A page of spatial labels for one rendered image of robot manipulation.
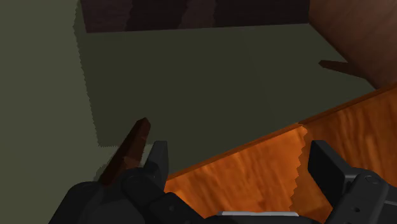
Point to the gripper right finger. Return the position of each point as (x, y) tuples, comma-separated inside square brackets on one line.
[(363, 195)]

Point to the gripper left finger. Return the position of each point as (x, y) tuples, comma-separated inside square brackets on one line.
[(136, 198)]

